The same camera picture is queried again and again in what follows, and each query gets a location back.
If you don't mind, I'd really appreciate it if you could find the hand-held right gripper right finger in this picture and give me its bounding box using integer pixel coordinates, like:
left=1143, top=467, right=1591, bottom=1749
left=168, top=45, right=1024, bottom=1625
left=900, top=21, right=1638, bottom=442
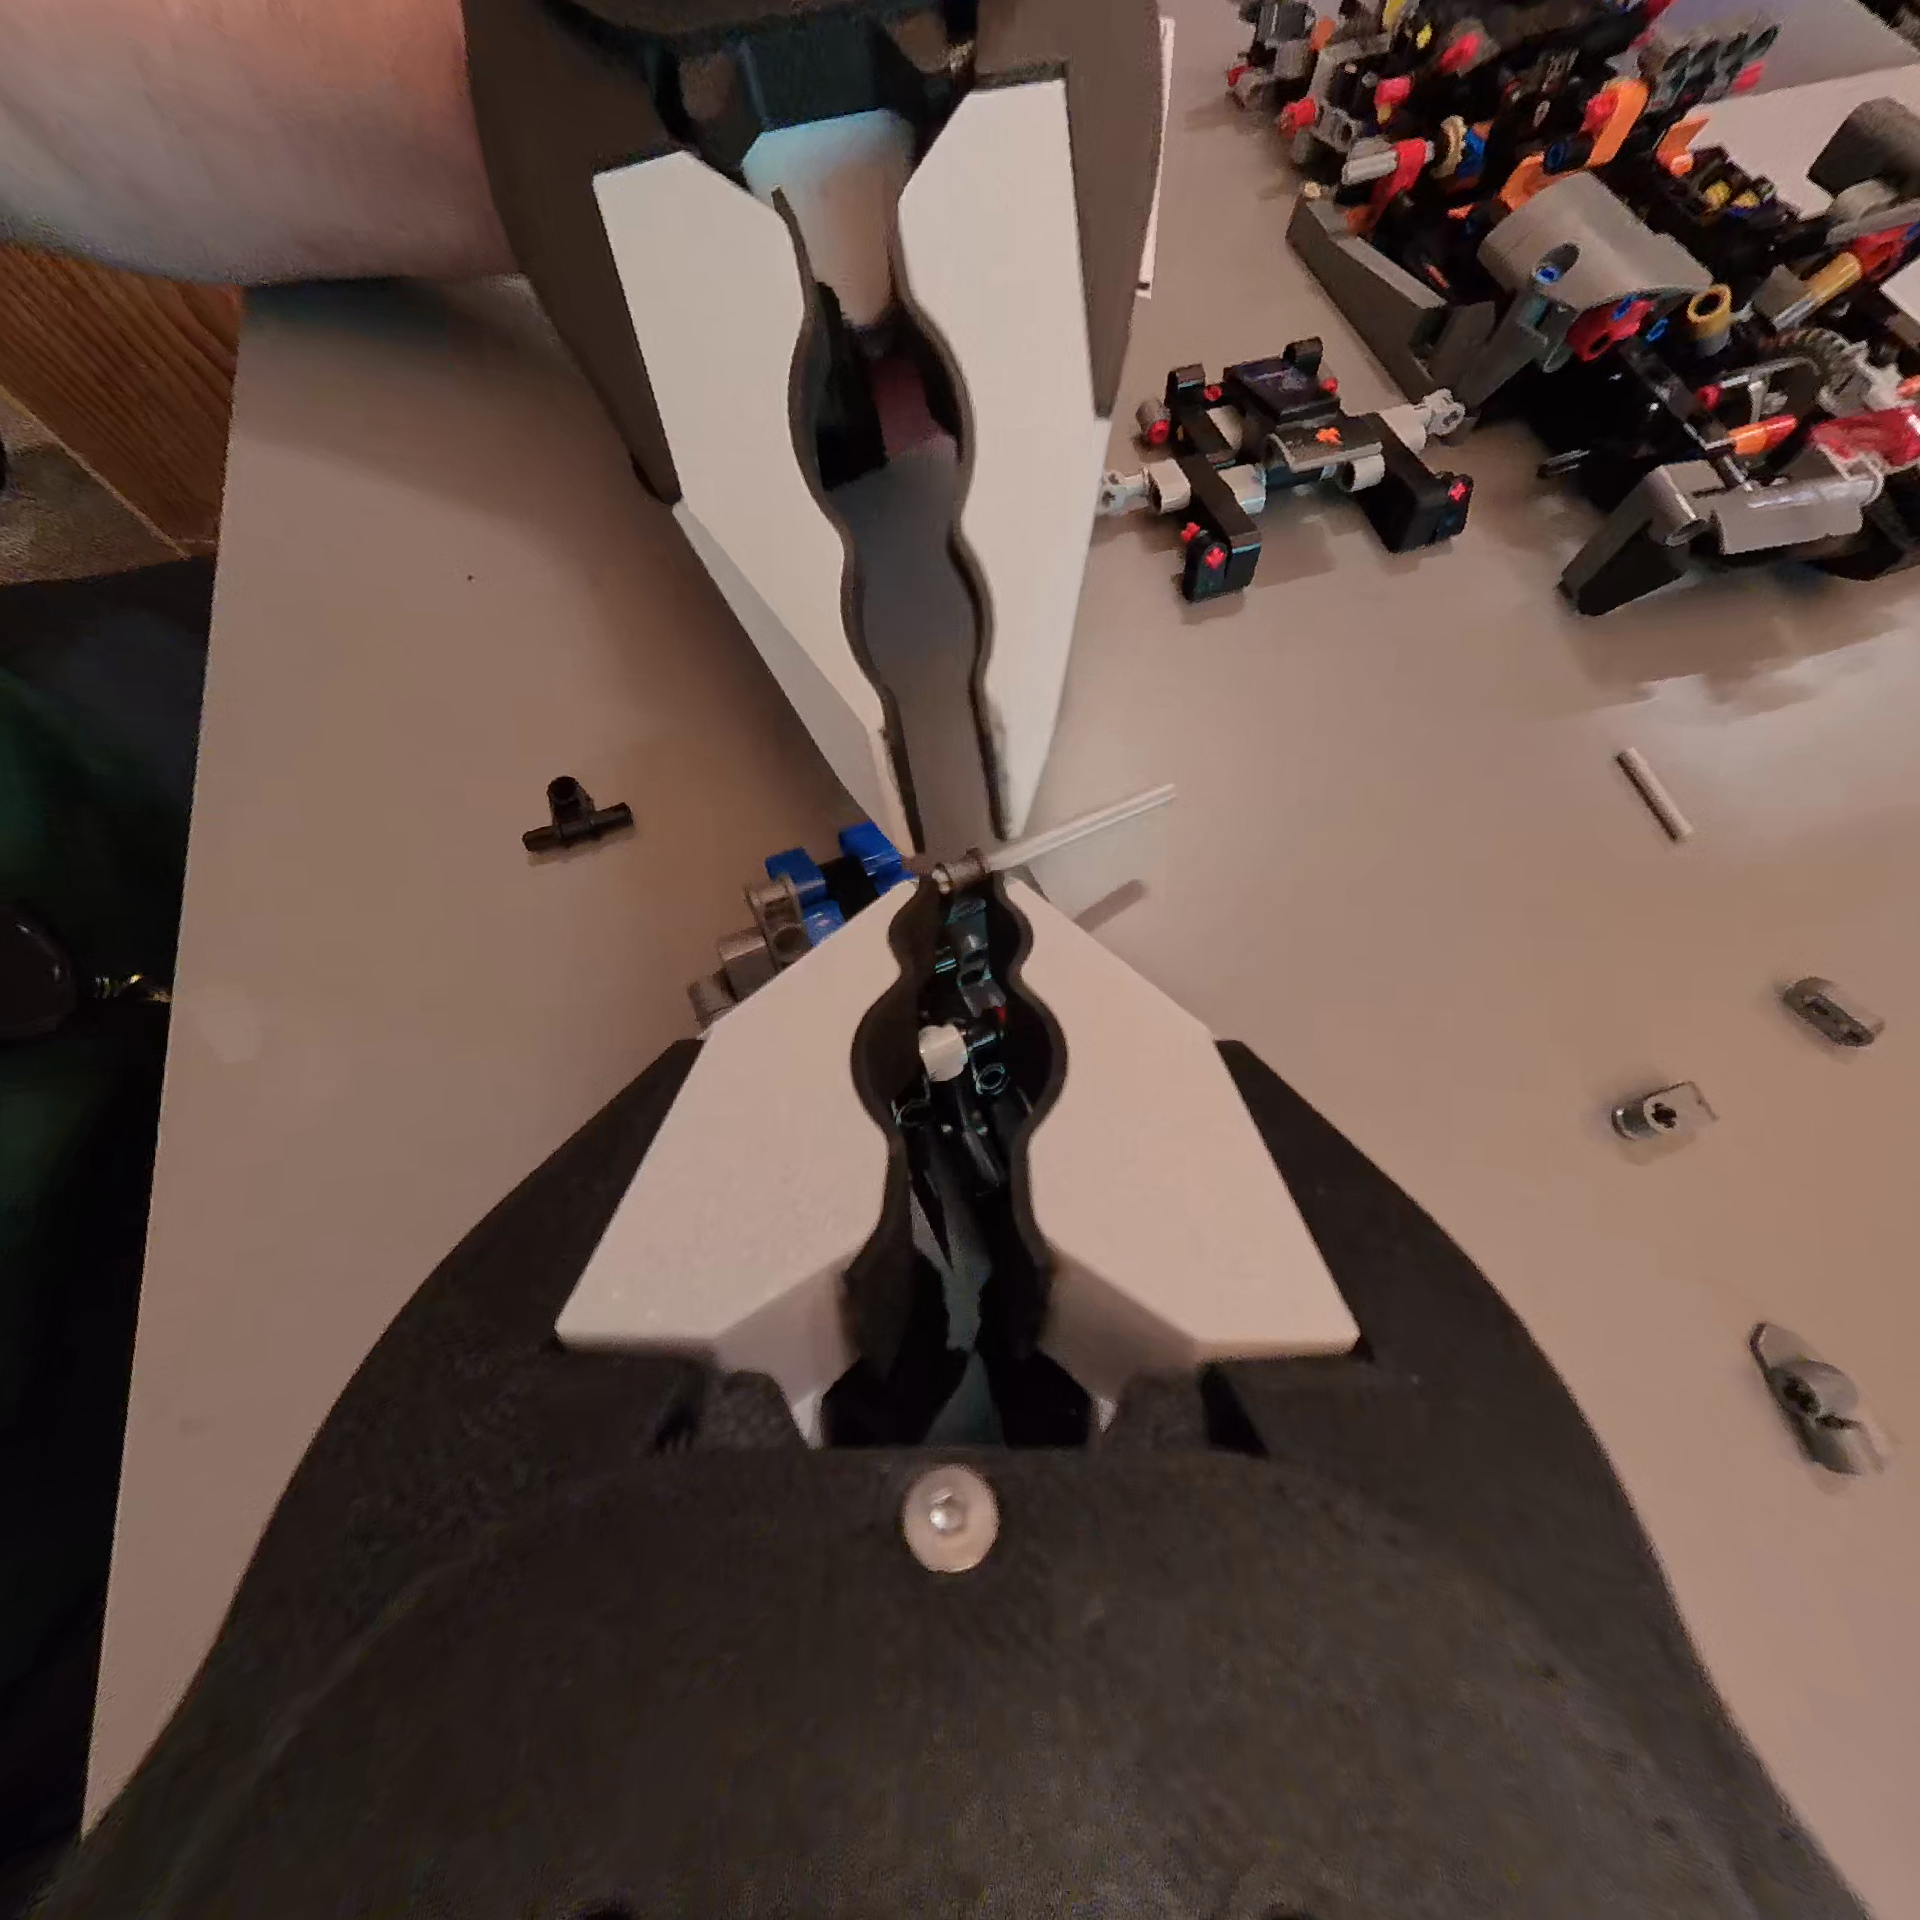
left=976, top=877, right=1361, bottom=1449

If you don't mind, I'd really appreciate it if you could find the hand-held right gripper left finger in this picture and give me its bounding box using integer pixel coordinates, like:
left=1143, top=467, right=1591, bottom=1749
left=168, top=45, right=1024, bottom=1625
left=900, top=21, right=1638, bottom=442
left=550, top=883, right=940, bottom=1449

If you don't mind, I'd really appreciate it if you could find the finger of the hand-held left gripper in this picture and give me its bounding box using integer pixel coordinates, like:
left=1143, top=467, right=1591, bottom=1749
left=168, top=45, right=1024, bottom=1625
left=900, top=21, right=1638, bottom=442
left=591, top=142, right=924, bottom=847
left=892, top=71, right=1113, bottom=845

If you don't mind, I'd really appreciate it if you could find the grey winged lego assembly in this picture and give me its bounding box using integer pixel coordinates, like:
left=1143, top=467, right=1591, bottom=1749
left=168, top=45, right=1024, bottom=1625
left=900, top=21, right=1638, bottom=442
left=688, top=823, right=1051, bottom=1442

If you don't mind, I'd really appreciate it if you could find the long light grey lego axle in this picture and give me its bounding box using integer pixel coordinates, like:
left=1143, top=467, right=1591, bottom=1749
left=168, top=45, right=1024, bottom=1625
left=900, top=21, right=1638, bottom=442
left=921, top=785, right=1179, bottom=887

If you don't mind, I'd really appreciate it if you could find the black lego T connector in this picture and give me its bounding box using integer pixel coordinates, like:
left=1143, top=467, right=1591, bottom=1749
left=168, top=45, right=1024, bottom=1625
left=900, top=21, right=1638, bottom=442
left=518, top=774, right=635, bottom=858

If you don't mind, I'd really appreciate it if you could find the large lego vehicle build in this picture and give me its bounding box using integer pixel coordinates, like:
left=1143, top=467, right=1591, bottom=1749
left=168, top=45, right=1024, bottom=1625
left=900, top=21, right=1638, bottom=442
left=1228, top=0, right=1920, bottom=619

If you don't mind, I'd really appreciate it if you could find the short light grey lego axle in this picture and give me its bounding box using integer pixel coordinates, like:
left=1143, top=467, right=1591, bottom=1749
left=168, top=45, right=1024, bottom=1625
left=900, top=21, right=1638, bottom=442
left=1615, top=745, right=1696, bottom=842

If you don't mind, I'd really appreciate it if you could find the dark grey curved lego connector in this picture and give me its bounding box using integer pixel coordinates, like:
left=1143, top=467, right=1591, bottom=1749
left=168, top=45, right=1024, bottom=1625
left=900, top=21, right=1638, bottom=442
left=1745, top=1318, right=1893, bottom=1478

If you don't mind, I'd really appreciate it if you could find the dark grey lego beam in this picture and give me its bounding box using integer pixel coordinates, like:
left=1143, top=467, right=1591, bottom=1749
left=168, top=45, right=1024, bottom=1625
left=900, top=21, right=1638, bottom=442
left=1782, top=974, right=1887, bottom=1050

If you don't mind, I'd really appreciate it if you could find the black badge reel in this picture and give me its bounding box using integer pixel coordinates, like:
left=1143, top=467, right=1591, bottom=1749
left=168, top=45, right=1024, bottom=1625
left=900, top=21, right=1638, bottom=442
left=0, top=900, right=168, bottom=1051

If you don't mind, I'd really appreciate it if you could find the small black lego frame assembly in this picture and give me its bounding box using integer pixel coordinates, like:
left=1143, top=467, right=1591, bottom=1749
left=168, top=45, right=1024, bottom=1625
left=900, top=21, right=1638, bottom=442
left=1102, top=335, right=1475, bottom=605

